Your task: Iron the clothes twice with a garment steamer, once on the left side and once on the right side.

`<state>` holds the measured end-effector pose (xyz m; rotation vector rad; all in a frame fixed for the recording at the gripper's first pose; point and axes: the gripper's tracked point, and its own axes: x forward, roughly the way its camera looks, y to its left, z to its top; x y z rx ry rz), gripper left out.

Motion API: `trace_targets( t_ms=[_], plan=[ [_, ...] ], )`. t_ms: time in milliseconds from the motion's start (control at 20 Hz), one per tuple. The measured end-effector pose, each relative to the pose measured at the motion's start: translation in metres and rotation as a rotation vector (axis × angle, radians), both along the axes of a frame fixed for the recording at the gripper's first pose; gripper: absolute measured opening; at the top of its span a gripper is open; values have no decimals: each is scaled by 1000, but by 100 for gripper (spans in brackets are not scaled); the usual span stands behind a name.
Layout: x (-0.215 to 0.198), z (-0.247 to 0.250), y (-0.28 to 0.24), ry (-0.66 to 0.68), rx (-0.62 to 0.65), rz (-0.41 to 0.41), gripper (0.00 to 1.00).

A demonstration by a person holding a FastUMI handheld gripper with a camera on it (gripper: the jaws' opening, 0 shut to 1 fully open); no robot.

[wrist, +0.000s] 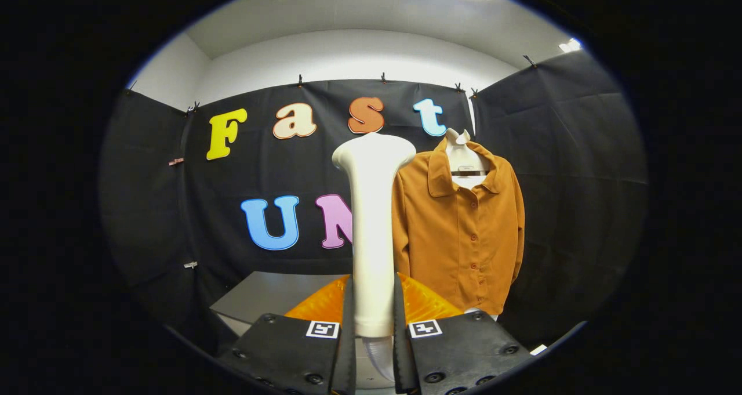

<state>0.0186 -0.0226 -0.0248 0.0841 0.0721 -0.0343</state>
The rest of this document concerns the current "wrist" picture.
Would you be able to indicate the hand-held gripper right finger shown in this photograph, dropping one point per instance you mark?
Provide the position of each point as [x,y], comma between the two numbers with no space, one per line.
[400,348]

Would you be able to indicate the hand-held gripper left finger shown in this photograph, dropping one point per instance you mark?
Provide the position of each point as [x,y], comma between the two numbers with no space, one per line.
[349,337]

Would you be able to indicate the white garment steamer head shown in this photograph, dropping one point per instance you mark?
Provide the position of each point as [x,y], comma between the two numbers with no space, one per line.
[373,238]

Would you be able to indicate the orange button shirt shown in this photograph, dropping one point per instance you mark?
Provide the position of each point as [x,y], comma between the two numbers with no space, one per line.
[458,250]

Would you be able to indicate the white clothes hanger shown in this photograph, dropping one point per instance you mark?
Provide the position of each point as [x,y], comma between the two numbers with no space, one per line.
[465,163]

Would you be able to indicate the grey cabinet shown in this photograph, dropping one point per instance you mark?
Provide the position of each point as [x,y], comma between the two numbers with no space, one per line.
[272,293]

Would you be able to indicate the small white card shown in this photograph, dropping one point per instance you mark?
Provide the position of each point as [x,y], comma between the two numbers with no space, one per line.
[538,349]

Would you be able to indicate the row of black cloth clips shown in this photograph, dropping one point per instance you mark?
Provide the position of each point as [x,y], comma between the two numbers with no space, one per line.
[300,81]

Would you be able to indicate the small ceiling light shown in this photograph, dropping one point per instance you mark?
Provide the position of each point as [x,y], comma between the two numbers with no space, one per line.
[570,45]

